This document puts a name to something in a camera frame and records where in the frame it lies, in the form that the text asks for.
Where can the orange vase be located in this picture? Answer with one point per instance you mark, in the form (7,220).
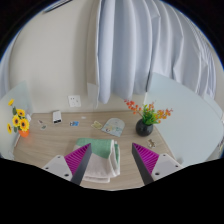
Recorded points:
(24,133)

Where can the white curtain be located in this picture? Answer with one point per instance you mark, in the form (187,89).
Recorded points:
(143,43)
(5,76)

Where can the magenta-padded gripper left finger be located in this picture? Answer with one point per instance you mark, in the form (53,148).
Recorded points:
(73,163)

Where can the orange flowers with green leaves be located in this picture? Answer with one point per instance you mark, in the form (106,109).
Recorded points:
(149,115)

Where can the white wall socket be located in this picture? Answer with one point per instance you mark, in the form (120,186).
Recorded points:
(74,101)

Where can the blue sticker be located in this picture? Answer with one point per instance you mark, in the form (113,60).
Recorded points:
(74,123)

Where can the black round vase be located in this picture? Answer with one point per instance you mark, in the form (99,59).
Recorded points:
(144,128)

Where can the pink sticker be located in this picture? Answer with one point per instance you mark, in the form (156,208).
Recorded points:
(40,121)

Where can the frosted desk divider panel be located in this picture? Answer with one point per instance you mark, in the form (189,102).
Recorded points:
(190,120)
(16,96)

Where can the small white sticker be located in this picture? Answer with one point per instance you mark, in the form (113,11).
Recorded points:
(83,117)

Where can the yellow sunflower bouquet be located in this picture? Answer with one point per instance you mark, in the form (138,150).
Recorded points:
(20,121)

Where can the gold sticker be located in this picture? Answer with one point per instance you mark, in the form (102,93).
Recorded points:
(151,143)

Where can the white rectangular box device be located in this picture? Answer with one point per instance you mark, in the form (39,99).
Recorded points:
(57,116)

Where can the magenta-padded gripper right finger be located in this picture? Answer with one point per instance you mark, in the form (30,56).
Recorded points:
(153,163)

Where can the beige towel with green edge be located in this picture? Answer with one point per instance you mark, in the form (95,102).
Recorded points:
(100,163)

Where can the green and white sticker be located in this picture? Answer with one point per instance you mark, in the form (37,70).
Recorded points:
(43,127)

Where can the yellow sticker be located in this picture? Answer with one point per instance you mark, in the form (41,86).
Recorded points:
(97,125)

